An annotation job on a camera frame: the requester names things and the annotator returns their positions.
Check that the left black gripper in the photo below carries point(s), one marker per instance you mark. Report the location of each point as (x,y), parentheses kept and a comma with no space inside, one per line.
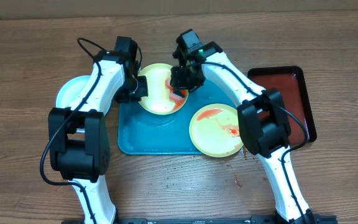
(142,79)

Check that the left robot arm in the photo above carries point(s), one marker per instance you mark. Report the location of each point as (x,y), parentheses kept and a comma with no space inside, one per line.
(78,151)

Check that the teal plastic tray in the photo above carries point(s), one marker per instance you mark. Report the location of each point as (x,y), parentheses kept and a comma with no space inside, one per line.
(144,133)

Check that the white plate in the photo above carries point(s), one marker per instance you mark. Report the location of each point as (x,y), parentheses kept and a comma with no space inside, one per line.
(72,93)

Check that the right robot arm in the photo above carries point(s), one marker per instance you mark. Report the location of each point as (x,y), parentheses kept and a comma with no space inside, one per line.
(263,121)

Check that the black tray with red inside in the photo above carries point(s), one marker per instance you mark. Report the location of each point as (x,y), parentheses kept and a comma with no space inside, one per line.
(290,82)

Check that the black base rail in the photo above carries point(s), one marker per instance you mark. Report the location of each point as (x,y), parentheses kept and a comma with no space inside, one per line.
(255,219)

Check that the yellow plate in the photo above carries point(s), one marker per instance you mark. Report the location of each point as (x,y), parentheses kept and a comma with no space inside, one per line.
(157,102)
(214,130)

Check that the orange sponge with green scourer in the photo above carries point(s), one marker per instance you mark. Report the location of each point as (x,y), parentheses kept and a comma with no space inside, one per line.
(178,98)

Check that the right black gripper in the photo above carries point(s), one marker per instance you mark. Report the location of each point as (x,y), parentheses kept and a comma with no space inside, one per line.
(181,84)

